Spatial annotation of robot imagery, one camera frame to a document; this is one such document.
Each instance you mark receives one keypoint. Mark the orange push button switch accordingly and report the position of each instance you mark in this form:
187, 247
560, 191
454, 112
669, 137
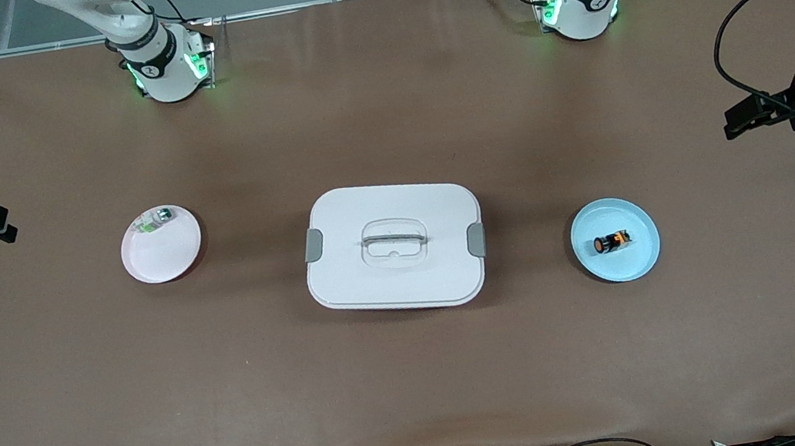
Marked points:
612, 242

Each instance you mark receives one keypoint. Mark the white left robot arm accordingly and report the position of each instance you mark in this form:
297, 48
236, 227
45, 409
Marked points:
588, 2

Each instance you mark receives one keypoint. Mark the pink round plate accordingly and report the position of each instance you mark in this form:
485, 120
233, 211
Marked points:
164, 252

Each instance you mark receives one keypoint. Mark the light blue round plate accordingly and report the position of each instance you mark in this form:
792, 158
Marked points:
625, 265

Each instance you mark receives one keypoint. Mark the gray box latch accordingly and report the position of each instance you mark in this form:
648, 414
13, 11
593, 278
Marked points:
313, 245
476, 240

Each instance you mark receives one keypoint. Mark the white rectangular lidded box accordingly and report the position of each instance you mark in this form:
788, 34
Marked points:
398, 285

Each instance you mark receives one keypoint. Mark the brown table mat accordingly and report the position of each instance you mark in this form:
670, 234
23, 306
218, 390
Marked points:
419, 375

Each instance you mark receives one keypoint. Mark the green push button switch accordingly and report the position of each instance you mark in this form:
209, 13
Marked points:
154, 220

